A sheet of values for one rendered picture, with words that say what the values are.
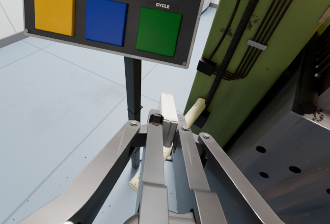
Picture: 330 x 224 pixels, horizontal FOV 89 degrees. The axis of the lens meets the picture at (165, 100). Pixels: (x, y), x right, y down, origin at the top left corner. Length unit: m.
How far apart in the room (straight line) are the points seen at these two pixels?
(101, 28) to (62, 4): 0.08
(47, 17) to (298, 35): 0.57
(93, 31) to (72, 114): 1.23
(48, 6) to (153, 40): 0.20
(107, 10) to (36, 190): 1.16
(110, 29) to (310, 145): 0.48
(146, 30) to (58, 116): 1.33
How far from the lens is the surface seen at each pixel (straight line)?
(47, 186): 1.32
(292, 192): 0.64
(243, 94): 0.67
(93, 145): 1.34
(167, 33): 0.33
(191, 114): 0.67
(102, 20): 0.36
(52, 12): 0.41
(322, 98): 0.48
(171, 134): 0.16
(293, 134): 0.47
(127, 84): 0.60
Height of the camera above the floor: 1.15
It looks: 47 degrees down
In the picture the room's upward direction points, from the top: 10 degrees clockwise
